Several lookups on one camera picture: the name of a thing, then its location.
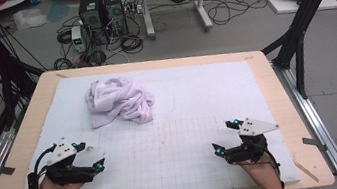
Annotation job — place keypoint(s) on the person's right hand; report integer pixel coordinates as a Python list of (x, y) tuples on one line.
[(258, 170)]

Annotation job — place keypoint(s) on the light wooden table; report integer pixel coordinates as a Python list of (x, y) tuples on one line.
[(278, 98)]

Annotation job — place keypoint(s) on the black tape strip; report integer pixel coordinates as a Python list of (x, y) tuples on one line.
[(5, 170), (313, 143)]

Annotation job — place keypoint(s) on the white foam mat with grid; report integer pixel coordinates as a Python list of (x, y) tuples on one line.
[(171, 148)]

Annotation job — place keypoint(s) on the white desk leg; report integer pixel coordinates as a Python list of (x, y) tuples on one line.
[(146, 10), (202, 5)]

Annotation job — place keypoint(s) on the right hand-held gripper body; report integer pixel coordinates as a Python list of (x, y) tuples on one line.
[(249, 149)]

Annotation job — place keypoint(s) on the black computer tower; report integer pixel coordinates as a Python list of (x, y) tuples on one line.
[(91, 16), (115, 11)]

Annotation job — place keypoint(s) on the pale pink towel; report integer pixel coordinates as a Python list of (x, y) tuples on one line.
[(120, 101)]

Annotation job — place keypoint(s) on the white bench power supply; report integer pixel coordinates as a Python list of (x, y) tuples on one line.
[(77, 39)]

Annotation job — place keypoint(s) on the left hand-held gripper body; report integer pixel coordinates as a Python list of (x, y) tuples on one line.
[(67, 173)]

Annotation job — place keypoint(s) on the clear plastic bag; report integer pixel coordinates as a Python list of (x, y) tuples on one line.
[(29, 18)]

